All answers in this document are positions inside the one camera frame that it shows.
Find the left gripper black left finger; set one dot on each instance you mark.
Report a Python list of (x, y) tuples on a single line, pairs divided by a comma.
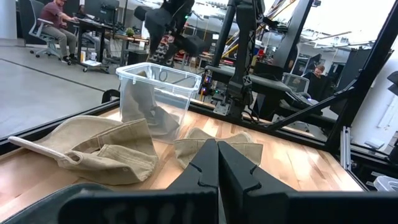
[(192, 199)]

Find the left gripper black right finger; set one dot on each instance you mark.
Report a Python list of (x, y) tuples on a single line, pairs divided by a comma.
[(245, 199)]

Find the large tan cotton hat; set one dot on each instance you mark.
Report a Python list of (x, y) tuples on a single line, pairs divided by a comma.
[(124, 149)]

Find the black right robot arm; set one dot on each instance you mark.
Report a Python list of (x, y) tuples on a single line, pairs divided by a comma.
[(244, 46)]

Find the silver aluminium extrusion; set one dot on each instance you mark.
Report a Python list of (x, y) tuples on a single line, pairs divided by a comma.
[(345, 146)]

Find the grey cap in bin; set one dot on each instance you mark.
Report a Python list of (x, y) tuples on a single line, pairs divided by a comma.
[(136, 99)]

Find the grey mesh office chair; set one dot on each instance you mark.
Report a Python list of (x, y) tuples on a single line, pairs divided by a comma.
[(295, 82)]

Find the person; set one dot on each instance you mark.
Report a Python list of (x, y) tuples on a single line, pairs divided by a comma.
[(93, 39), (318, 82), (54, 18)]

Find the white plastic container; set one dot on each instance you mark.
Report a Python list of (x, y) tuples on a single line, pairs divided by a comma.
[(387, 184)]

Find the wooden desk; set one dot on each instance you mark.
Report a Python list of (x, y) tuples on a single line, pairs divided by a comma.
[(133, 40)]

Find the small green desk plant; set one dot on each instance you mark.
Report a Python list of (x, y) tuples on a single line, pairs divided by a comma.
[(129, 31)]

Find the black bulky equipment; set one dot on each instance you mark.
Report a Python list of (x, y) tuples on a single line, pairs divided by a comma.
[(168, 21)]

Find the black office desk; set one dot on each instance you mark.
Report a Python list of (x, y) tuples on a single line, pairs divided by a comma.
[(90, 26)]

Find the black computer monitor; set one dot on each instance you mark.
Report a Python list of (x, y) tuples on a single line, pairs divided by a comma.
[(102, 9)]

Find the silver metal bracket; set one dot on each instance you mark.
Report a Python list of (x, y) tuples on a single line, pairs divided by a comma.
[(221, 109)]

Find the black metal rig frame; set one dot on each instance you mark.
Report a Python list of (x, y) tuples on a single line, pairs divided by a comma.
[(367, 77)]

